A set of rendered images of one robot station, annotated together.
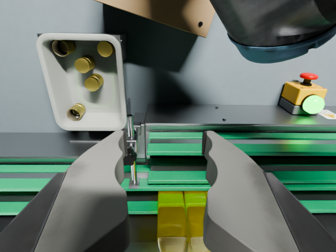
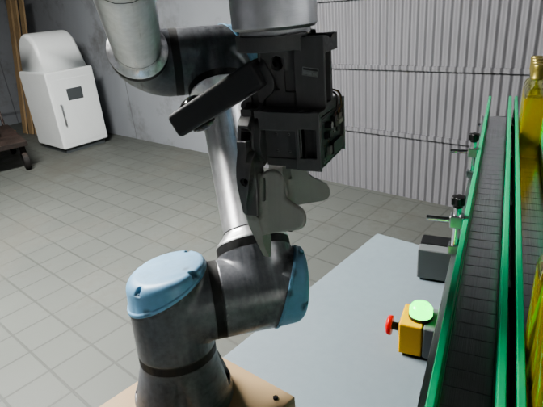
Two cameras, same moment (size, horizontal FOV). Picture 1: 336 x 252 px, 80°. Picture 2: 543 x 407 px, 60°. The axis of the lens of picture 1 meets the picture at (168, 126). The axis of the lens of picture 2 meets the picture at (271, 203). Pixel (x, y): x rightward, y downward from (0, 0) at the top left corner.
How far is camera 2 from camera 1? 0.49 m
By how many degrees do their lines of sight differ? 79
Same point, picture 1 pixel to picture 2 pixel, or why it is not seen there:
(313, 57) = (372, 329)
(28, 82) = not seen: outside the picture
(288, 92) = (410, 344)
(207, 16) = (271, 390)
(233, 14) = (258, 294)
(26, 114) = not seen: outside the picture
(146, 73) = not seen: outside the picture
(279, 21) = (272, 262)
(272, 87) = (404, 366)
